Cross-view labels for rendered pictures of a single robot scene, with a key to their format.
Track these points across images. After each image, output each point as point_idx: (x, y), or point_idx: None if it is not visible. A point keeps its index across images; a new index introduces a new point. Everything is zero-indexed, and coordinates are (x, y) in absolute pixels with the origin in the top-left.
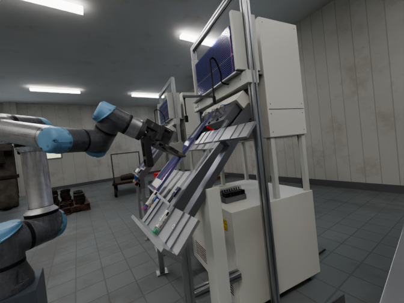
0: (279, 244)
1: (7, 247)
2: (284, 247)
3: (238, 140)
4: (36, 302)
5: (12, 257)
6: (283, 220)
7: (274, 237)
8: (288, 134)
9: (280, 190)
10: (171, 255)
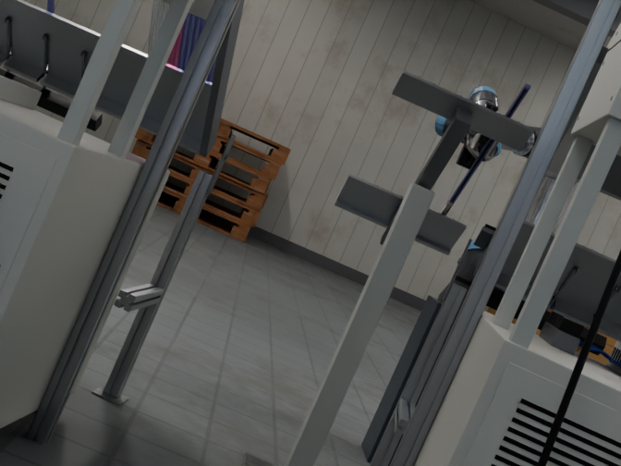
0: (427, 446)
1: (466, 258)
2: (421, 463)
3: (455, 118)
4: (432, 314)
5: (463, 270)
6: (457, 386)
7: (437, 418)
8: (586, 125)
9: (568, 361)
10: (337, 195)
